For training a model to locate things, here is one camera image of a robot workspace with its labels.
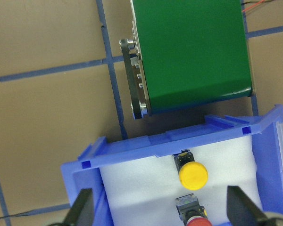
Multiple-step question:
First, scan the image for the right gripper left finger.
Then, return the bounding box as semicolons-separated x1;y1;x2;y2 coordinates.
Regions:
49;188;94;226

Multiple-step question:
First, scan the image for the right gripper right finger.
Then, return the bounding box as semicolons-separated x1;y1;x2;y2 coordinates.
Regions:
226;186;283;226

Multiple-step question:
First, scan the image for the red push button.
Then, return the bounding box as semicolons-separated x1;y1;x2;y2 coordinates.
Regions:
175;194;212;226

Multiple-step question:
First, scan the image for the yellow push button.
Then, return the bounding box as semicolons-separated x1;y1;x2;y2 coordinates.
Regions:
173;149;208;191

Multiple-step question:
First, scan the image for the right blue plastic bin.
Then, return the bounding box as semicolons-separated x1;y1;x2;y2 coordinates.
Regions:
61;105;283;226

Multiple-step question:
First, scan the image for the green conveyor belt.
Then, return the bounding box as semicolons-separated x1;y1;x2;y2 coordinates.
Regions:
119;0;253;119

